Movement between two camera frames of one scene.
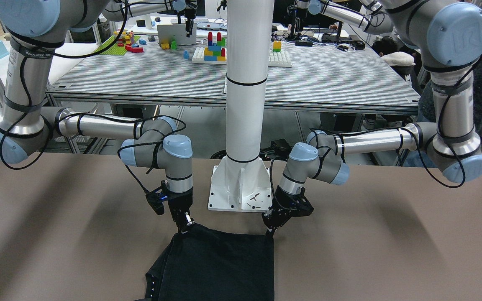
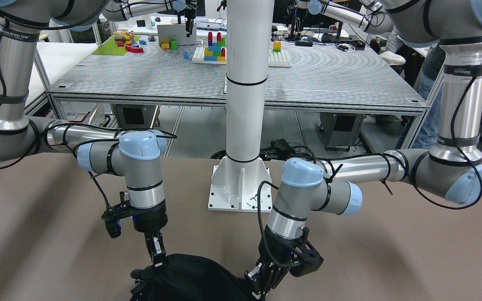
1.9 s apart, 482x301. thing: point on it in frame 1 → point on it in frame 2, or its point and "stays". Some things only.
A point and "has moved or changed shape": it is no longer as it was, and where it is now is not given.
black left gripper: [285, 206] → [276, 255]
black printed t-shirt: [205, 264] has moved or changed shape
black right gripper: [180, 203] → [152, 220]
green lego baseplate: [117, 49] stays
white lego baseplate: [280, 59] stays
